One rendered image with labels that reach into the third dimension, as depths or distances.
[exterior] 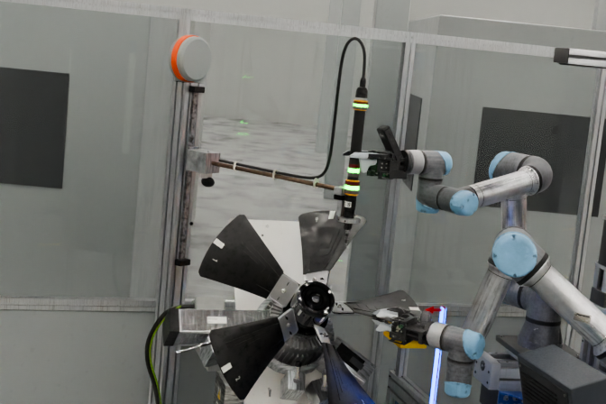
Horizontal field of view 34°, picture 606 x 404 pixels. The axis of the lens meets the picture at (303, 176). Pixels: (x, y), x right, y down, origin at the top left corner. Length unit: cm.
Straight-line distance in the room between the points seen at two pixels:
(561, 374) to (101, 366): 179
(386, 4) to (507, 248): 458
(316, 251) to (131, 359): 92
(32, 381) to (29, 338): 16
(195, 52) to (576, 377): 166
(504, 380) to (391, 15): 418
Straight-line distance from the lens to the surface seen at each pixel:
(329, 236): 313
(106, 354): 369
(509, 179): 316
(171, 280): 347
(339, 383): 291
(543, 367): 257
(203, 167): 332
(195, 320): 302
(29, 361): 367
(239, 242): 301
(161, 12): 352
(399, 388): 350
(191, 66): 337
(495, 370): 337
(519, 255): 274
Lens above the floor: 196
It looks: 7 degrees down
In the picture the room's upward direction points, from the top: 6 degrees clockwise
